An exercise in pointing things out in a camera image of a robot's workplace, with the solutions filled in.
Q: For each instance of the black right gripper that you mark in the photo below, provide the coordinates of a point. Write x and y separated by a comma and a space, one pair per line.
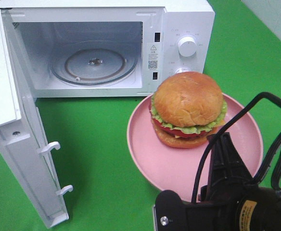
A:
229, 180

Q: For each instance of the pink round plate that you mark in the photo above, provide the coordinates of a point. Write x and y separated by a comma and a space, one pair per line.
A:
175, 169

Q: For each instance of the burger with lettuce and tomato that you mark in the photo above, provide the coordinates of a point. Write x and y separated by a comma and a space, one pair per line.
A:
186, 109

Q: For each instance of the white microwave door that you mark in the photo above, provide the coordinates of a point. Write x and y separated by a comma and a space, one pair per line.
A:
23, 142

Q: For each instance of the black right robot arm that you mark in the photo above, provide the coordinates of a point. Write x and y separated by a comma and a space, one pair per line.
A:
243, 202

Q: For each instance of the lower white microwave knob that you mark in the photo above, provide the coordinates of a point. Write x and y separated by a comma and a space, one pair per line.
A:
182, 70

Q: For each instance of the white microwave knob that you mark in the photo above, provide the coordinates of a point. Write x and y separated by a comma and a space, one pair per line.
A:
182, 70
187, 46

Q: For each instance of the upper white microwave knob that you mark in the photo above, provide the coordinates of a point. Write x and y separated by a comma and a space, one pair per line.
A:
187, 46

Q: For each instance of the warning label with QR code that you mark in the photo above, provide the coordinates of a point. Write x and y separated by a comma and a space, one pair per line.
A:
152, 56

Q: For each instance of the glass microwave turntable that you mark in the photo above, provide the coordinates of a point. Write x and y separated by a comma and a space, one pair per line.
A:
95, 62

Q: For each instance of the white microwave oven body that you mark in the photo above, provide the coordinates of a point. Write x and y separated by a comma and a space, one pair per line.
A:
50, 24

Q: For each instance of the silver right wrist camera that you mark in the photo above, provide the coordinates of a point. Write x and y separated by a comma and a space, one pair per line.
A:
170, 213

